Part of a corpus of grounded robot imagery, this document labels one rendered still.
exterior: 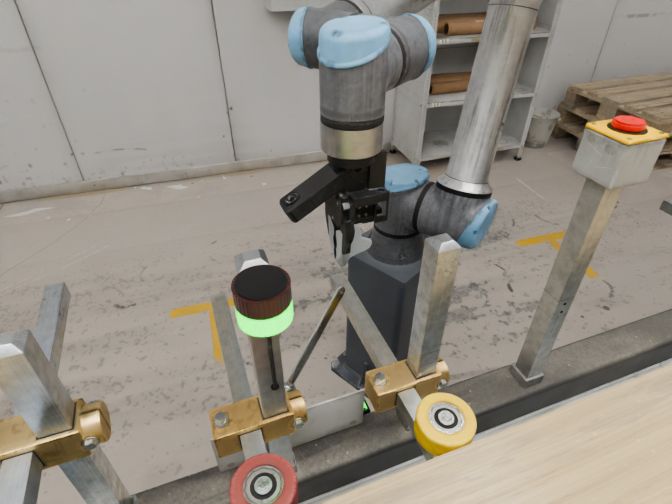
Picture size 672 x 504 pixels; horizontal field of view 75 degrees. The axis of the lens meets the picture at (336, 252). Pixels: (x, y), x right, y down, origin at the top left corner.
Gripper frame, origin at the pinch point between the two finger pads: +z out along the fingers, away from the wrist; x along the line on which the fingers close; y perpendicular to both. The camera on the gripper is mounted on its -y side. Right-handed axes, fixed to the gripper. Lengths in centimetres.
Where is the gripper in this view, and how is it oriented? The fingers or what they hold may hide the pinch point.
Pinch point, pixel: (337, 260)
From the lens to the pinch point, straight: 75.5
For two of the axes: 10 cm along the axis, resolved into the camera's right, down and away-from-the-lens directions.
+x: -3.7, -5.5, 7.4
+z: 0.0, 8.0, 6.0
